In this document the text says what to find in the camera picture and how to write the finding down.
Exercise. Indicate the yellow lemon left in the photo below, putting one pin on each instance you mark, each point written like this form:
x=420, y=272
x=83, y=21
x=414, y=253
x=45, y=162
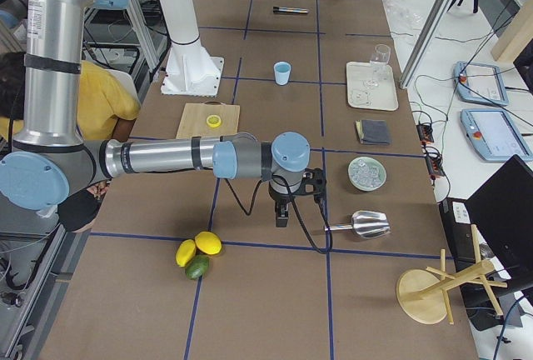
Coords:
x=185, y=252

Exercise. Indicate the green bowl of ice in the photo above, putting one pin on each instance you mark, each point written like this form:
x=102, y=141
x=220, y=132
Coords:
x=366, y=173

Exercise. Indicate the steel muddler black tip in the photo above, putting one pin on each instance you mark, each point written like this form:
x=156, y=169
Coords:
x=290, y=10

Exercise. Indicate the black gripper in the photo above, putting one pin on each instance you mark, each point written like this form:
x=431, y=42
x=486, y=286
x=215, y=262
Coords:
x=280, y=199

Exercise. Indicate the black monitor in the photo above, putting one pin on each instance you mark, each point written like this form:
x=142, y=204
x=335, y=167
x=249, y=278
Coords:
x=502, y=211

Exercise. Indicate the grey folded cloth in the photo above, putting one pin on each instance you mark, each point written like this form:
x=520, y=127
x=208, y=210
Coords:
x=373, y=132

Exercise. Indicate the wooden cup tree stand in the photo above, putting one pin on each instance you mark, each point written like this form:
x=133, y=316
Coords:
x=423, y=293

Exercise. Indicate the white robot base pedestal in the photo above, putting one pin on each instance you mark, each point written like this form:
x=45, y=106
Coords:
x=190, y=70

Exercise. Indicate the yellow lemon upper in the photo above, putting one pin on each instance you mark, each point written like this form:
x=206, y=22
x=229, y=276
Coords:
x=208, y=242

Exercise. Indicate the wooden cutting board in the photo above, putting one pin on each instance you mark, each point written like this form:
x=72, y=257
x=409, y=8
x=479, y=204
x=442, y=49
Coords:
x=194, y=115

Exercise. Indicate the steel ice scoop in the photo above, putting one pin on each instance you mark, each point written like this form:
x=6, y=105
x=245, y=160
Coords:
x=364, y=224

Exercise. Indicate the aluminium frame post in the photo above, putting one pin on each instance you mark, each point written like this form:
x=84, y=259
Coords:
x=428, y=31

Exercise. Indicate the cream bear tray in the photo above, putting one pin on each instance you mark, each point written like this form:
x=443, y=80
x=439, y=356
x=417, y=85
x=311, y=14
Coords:
x=367, y=90

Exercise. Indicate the green lime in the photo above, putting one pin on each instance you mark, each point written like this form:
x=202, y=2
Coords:
x=197, y=267

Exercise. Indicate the person in yellow shirt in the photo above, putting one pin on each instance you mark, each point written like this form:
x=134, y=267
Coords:
x=105, y=110

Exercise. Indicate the yellow lemon half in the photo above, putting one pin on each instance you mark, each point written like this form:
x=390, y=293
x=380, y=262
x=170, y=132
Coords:
x=214, y=121

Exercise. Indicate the teach pendant near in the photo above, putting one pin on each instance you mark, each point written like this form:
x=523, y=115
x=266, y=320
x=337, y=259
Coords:
x=493, y=135

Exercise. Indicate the teach pendant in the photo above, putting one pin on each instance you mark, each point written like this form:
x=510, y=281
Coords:
x=493, y=135
x=480, y=83

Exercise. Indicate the orange power strip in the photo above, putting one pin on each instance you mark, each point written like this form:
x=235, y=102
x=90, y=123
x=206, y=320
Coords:
x=432, y=156

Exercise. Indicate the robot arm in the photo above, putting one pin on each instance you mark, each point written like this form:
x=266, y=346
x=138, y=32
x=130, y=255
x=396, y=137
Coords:
x=69, y=123

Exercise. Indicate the light blue plastic cup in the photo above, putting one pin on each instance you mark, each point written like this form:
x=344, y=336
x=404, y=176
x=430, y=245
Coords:
x=282, y=72

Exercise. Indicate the clear wine glass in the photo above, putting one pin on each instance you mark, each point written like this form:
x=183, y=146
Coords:
x=378, y=61

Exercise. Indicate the teach pendant far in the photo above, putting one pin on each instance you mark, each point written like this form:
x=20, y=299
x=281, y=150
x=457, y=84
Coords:
x=480, y=83

